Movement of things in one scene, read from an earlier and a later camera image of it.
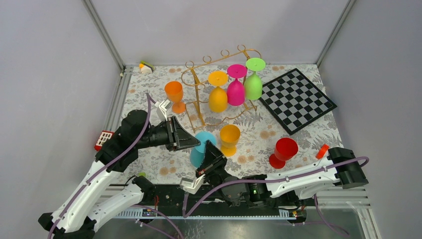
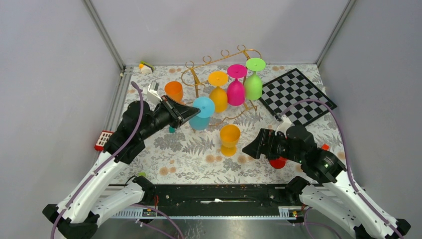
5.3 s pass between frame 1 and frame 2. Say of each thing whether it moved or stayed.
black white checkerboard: stayed
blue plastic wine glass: moved
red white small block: stayed
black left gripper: moved
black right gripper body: moved
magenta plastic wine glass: stayed
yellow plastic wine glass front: stayed
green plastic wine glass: stayed
